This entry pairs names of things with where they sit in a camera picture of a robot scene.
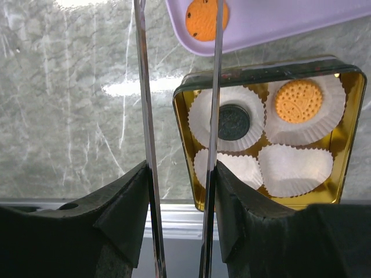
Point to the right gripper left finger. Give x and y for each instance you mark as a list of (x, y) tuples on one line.
[(99, 235)]

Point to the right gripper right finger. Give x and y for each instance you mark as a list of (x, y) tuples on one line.
[(262, 238)]

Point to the metal tongs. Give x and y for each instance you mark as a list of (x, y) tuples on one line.
[(205, 265)]

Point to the gold cookie tin base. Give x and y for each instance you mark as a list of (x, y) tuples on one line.
[(256, 78)]

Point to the black sandwich cookie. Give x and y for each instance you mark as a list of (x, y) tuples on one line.
[(234, 122)]

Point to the orange round dotted cookie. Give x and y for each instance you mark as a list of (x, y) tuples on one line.
[(298, 101)]

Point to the lavender plastic tray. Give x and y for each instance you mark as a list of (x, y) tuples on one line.
[(256, 22)]

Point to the white paper cup front-right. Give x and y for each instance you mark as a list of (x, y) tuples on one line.
[(290, 172)]

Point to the white paper cup back-right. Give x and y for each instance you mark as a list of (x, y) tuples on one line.
[(280, 132)]

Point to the orange chocolate chip cookie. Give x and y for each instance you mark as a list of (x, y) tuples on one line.
[(200, 19)]

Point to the aluminium rail frame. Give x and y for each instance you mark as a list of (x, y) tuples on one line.
[(180, 218)]

